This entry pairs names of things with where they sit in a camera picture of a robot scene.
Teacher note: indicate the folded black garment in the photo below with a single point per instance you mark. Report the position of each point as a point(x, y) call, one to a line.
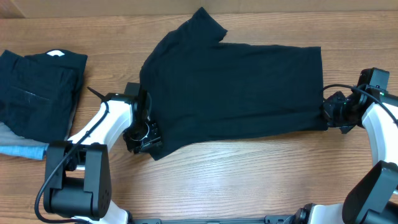
point(40, 93)

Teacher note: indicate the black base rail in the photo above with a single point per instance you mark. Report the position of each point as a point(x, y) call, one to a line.
point(269, 219)

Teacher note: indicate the folded grey garment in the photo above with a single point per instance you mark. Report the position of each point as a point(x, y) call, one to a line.
point(9, 138)

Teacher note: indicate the folded blue garment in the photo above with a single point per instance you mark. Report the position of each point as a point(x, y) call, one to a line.
point(30, 152)

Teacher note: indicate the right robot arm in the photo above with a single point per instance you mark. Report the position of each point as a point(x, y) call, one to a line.
point(371, 107)

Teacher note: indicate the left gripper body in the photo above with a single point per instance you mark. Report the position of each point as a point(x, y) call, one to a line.
point(142, 135)

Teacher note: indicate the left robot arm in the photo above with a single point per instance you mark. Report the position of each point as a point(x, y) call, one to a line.
point(77, 184)

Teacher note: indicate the black t-shirt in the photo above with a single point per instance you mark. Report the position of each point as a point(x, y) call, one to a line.
point(204, 89)

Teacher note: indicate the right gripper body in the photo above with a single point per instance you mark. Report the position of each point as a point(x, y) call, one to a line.
point(328, 109)

